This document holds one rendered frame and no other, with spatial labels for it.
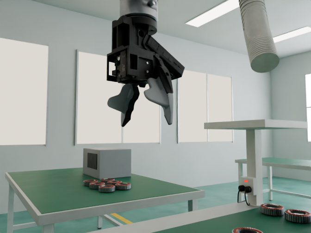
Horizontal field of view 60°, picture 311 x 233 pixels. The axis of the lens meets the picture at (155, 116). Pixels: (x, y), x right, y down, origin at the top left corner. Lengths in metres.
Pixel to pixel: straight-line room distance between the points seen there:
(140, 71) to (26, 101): 4.20
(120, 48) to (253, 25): 1.45
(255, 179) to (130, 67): 1.21
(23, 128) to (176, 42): 3.54
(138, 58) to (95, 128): 4.43
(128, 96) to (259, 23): 1.43
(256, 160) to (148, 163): 3.97
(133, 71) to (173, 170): 5.35
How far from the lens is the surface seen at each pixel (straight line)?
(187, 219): 1.34
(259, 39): 1.79
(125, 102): 0.57
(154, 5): 0.56
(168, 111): 0.47
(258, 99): 7.96
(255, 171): 1.61
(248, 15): 1.96
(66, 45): 4.98
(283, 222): 1.40
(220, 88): 6.84
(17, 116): 4.61
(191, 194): 1.93
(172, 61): 0.57
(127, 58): 0.48
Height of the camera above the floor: 1.13
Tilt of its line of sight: 4 degrees up
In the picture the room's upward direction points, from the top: straight up
